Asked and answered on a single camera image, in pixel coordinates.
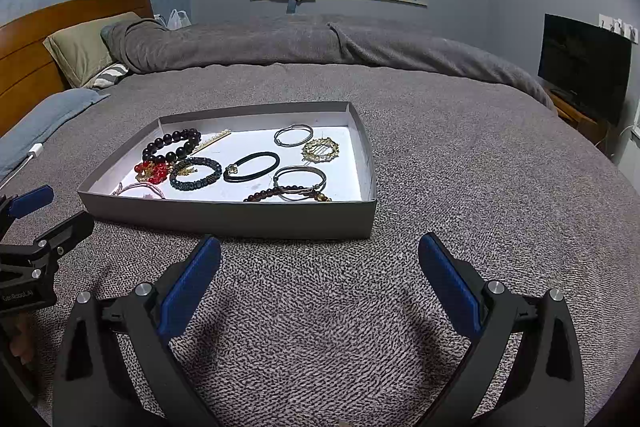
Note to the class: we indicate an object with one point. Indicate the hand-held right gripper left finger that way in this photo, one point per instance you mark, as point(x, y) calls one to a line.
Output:
point(190, 287)

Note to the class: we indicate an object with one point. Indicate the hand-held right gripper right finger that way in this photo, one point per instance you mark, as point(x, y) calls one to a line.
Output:
point(450, 287)

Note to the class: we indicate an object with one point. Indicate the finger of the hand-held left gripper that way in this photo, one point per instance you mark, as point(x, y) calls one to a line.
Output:
point(30, 202)
point(70, 232)

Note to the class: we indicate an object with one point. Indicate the grey cardboard box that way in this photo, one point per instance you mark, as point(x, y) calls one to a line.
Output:
point(225, 219)

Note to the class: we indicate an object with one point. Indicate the person's left hand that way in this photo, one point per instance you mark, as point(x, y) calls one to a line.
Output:
point(21, 337)

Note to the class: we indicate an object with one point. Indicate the blue pillow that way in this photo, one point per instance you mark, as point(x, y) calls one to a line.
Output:
point(45, 117)

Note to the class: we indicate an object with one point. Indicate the grey knitted bedspread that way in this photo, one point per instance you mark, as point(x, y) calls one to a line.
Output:
point(450, 182)

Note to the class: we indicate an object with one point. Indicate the wooden headboard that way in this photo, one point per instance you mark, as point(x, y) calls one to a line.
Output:
point(25, 57)

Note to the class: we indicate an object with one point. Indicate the striped pillow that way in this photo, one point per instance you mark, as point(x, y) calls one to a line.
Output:
point(110, 76)

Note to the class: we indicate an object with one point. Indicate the pearl hair clip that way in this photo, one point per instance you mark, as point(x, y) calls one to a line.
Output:
point(215, 139)

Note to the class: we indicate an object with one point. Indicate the olive pillow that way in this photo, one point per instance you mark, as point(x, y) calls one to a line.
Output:
point(80, 49)

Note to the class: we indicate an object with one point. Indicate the large silver bangle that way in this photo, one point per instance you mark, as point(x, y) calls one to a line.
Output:
point(324, 179)

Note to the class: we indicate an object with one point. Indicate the small silver bangle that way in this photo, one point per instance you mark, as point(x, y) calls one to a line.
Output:
point(293, 145)

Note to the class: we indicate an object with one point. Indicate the wooden television stand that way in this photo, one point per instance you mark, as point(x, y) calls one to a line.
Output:
point(575, 112)

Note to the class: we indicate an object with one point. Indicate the white plastic bag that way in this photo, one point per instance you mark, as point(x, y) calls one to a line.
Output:
point(177, 21)

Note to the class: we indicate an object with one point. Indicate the black television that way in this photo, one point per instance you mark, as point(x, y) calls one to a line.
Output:
point(585, 62)

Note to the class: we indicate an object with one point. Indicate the grey duvet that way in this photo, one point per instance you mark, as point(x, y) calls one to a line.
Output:
point(300, 42)

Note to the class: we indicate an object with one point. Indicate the white wall socket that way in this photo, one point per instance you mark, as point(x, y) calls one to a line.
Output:
point(607, 21)

